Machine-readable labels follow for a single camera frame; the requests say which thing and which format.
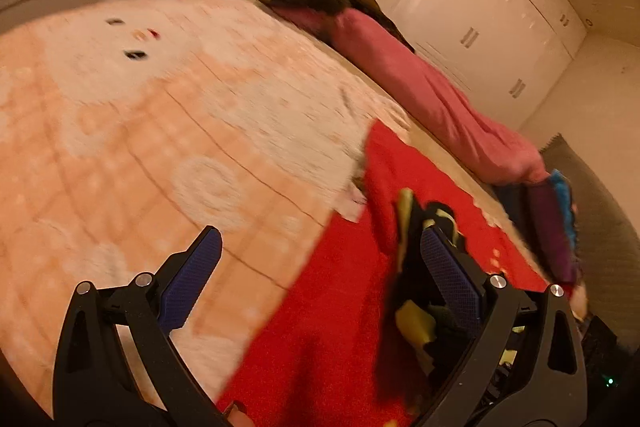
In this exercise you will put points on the multicolour striped pillow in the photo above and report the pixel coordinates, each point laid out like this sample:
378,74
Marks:
547,217

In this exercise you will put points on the grey quilted headboard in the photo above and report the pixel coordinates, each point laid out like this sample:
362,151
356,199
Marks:
600,217

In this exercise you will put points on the red floral blanket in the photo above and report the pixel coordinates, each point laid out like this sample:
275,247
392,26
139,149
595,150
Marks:
325,307

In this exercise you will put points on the peach white patterned blanket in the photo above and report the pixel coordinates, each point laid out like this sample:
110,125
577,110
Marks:
150,132

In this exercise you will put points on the pink duvet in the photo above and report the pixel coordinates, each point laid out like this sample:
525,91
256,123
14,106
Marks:
425,92

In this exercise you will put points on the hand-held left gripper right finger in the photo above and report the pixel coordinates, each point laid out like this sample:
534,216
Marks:
452,279

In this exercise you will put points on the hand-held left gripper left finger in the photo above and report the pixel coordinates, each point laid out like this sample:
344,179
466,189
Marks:
192,277

